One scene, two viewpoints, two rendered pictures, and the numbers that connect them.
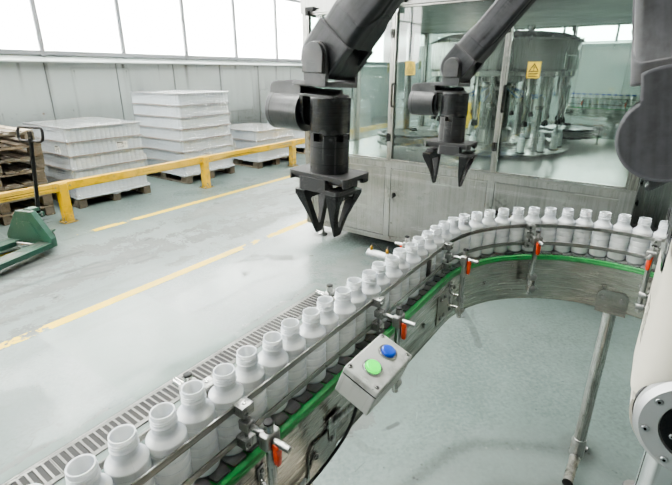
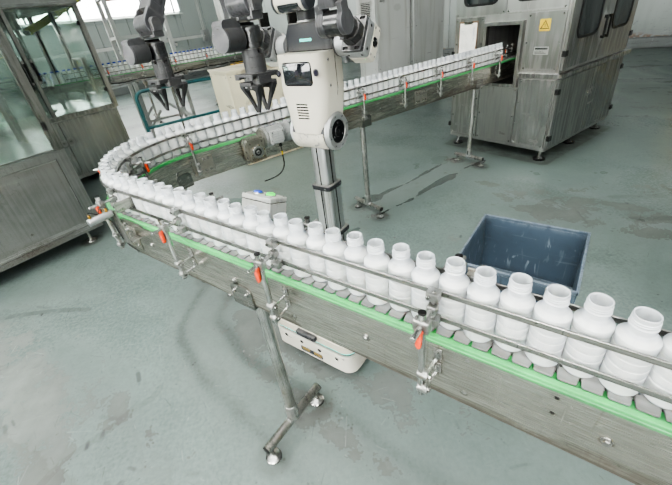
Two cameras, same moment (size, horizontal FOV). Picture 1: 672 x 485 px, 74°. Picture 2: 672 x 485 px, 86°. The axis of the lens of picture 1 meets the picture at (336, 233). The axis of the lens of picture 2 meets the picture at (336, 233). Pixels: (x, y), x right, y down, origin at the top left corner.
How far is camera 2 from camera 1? 1.13 m
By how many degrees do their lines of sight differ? 77
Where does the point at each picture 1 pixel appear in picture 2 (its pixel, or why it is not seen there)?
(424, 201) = not seen: outside the picture
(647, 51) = not seen: outside the picture
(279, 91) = (228, 26)
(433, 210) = not seen: outside the picture
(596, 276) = (170, 171)
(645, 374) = (322, 123)
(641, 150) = (345, 25)
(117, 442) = (330, 242)
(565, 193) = (12, 175)
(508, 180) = not seen: outside the picture
